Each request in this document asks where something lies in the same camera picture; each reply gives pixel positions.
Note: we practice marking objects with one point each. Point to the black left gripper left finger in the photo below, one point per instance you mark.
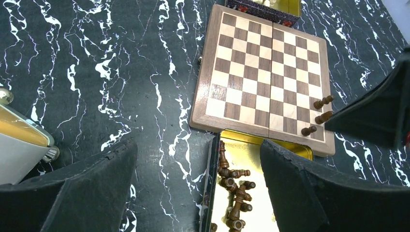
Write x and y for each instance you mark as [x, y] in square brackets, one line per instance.
[86, 196]

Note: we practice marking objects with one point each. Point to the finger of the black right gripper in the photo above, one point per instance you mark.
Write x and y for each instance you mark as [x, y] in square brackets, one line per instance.
[382, 115]

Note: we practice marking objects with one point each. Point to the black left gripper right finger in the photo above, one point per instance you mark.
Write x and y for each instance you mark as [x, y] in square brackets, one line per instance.
[309, 197]

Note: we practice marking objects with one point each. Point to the dark tall piece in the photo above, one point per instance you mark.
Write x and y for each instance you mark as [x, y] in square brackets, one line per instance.
[320, 103]

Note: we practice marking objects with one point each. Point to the dark pawn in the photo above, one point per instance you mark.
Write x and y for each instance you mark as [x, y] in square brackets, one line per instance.
[308, 130]

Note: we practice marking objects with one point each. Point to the gold tin with dark pieces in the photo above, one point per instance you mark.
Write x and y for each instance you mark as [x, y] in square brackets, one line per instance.
[263, 219]

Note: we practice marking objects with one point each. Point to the dark chess king piece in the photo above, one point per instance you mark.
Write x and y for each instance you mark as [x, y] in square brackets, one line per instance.
[239, 197]

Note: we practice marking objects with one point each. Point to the wooden folding chess board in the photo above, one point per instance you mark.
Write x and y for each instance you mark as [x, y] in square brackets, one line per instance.
[262, 78]

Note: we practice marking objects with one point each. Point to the gold tin with light pieces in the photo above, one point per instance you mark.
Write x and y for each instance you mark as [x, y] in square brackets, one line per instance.
[284, 12]

